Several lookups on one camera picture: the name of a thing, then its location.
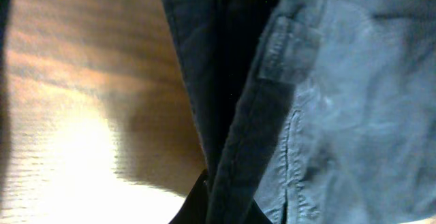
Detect folded black shorts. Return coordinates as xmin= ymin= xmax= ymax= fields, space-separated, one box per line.
xmin=1 ymin=0 xmax=11 ymax=200

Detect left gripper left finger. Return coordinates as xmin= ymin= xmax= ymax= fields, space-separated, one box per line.
xmin=169 ymin=170 xmax=208 ymax=224

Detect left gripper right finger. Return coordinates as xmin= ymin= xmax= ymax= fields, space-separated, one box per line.
xmin=245 ymin=200 xmax=272 ymax=224

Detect navy blue shorts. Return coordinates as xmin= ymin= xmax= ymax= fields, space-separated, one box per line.
xmin=162 ymin=0 xmax=435 ymax=224

